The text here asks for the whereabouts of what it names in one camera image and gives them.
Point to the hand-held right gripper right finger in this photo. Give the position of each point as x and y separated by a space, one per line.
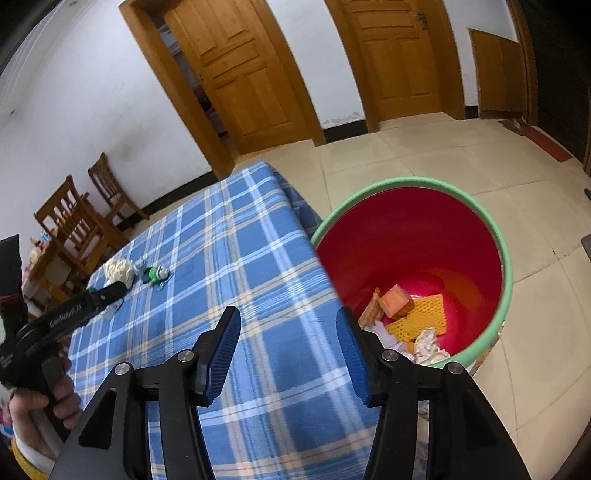
351 350

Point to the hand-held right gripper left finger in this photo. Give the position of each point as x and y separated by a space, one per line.
224 350

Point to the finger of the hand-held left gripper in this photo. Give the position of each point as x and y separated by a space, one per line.
113 290

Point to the white cloth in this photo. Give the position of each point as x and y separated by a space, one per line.
388 337

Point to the orange knotted bag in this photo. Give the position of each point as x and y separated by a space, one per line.
371 310

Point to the orange cardboard box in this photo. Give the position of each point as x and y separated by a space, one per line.
396 301

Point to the large cream gloves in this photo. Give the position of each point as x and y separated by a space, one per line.
427 346

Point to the orange yellow snack packet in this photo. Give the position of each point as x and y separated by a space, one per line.
425 314

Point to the red bucket with green rim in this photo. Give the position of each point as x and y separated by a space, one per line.
415 240

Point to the person's left hand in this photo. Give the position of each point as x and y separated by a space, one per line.
67 399

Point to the small crumpled cream gloves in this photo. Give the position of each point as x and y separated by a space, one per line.
119 271

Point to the blue plastic tube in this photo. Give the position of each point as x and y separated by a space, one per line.
140 265

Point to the small green toy figure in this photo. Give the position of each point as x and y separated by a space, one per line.
154 274

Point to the wooden dining table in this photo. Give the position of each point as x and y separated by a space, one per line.
46 270

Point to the wooden chair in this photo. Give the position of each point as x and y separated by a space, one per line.
76 221
111 184

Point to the white figurine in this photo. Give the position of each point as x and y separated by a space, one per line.
35 256

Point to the blue white small carton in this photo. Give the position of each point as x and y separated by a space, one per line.
45 238

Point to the blue plaid tablecloth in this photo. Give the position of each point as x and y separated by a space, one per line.
258 258

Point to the wooden panel door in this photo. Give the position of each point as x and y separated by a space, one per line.
240 69
392 60

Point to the red floor mat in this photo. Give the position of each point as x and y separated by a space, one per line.
549 144

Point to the small wooden cabinet door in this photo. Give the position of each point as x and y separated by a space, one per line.
496 74

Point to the wooden door frame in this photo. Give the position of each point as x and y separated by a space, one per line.
152 60
450 69

